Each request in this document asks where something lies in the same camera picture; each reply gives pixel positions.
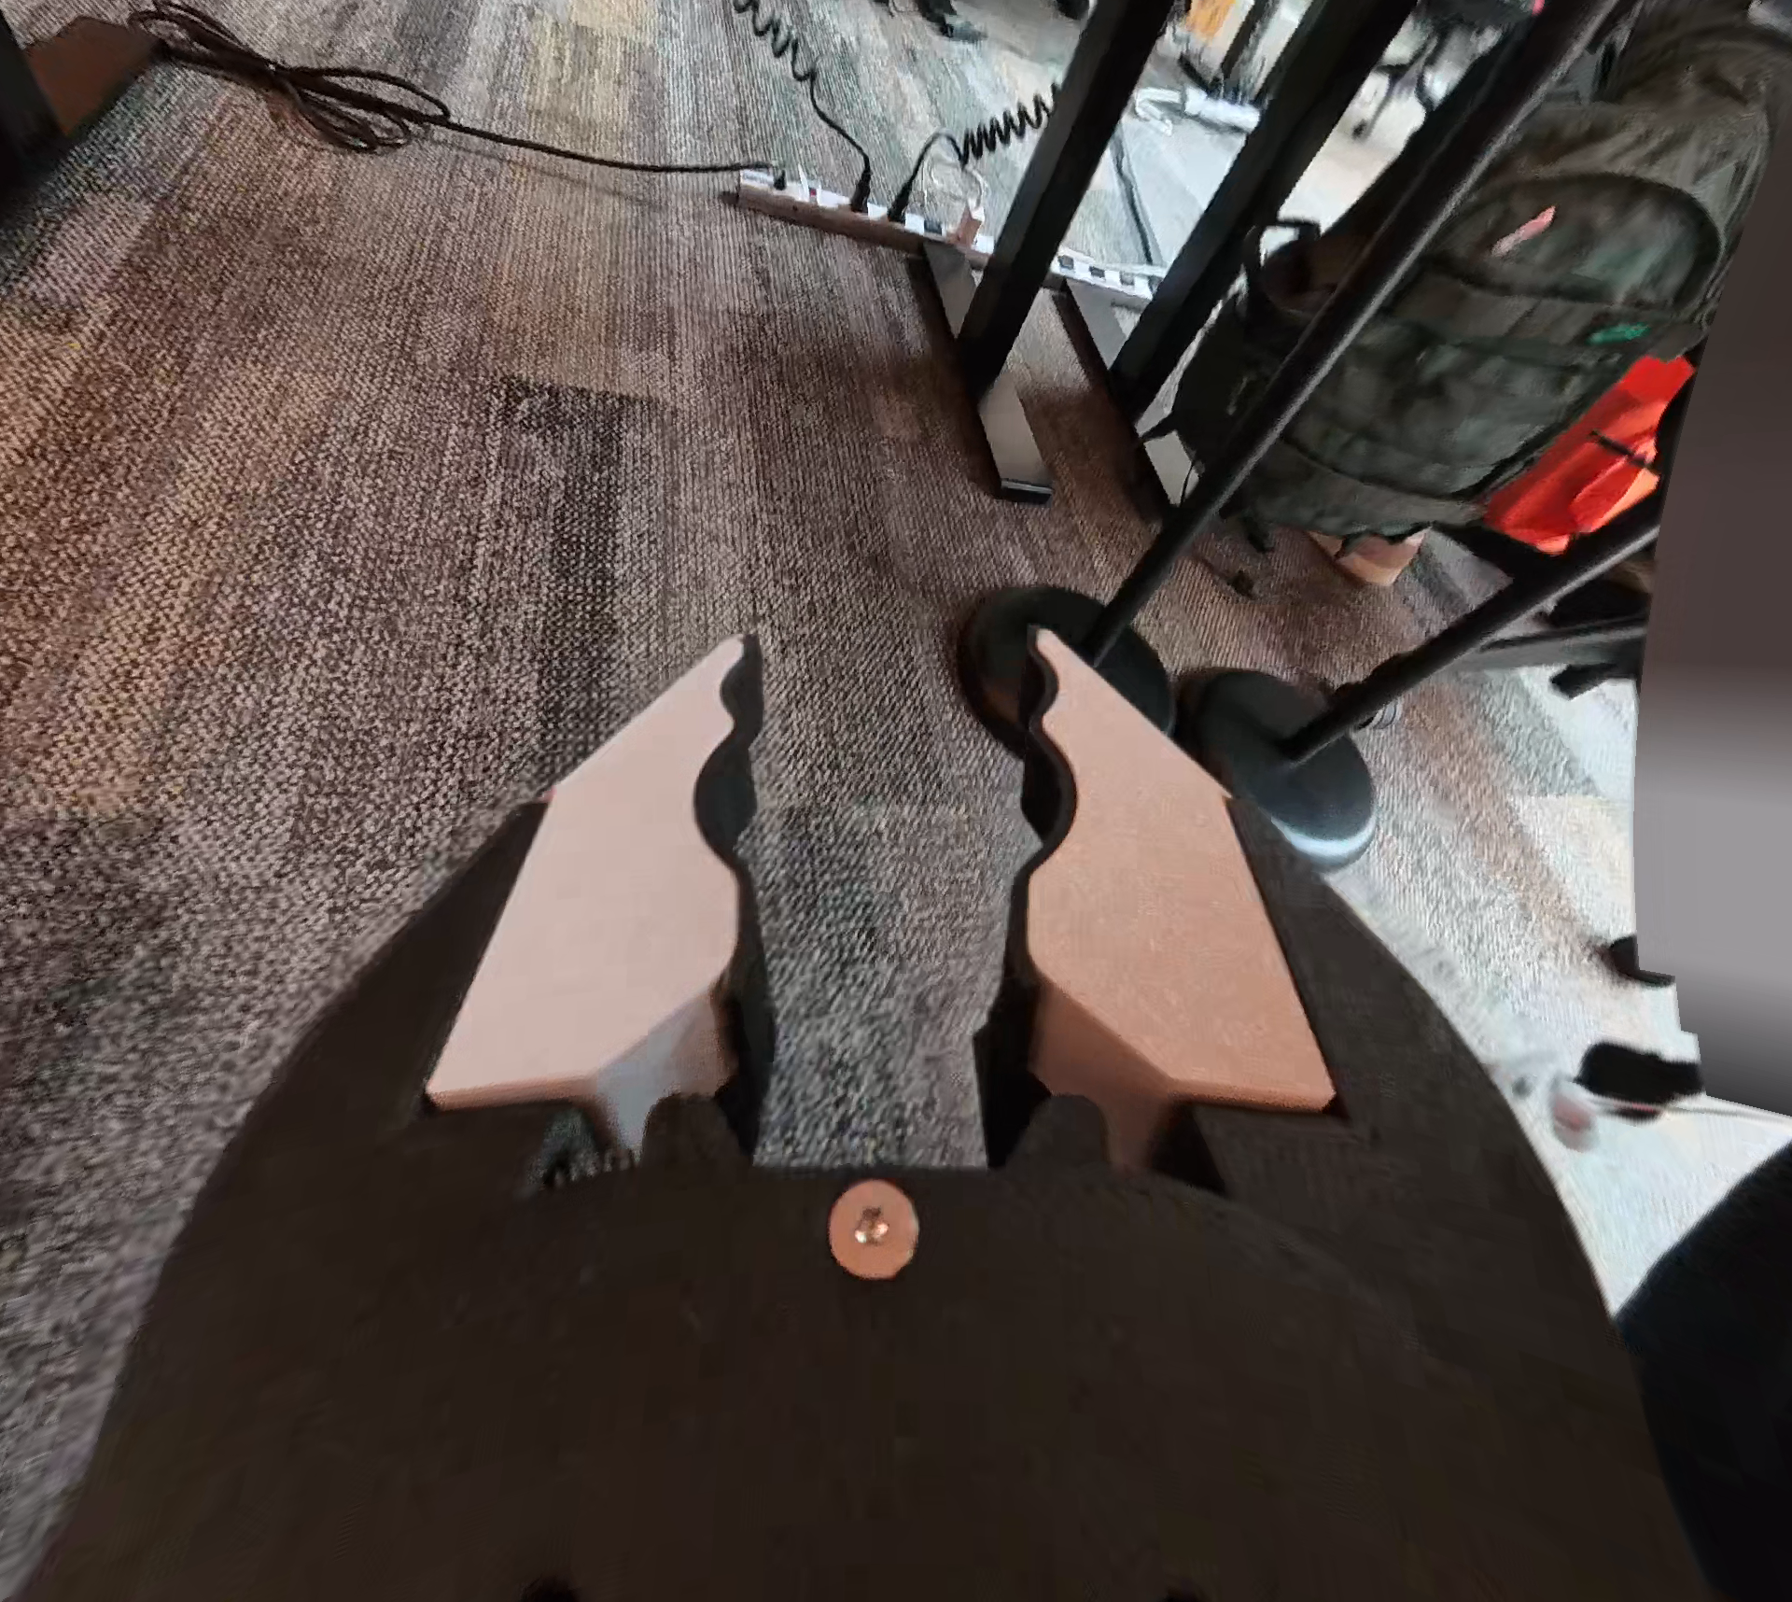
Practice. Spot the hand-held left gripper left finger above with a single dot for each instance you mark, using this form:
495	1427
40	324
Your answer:
602	931

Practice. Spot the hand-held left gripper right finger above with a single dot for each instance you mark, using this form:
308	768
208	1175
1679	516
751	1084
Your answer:
1162	931

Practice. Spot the black pole stand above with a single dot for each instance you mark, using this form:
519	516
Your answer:
1260	776
1134	692

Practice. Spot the orange fabric bin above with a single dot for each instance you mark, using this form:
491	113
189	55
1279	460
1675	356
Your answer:
1582	468

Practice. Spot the dark green backpack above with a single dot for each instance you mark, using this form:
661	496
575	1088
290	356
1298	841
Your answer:
1512	300

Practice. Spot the person's dark trouser leg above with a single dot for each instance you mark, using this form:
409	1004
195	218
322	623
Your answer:
1722	1420

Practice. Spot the silver power strip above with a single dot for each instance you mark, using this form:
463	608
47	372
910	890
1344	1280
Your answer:
826	206

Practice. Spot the white power strip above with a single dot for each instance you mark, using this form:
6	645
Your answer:
1204	107

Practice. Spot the black desk legs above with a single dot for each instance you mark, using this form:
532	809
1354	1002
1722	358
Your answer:
1106	91

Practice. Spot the brown cardboard box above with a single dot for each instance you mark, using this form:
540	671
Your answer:
92	76

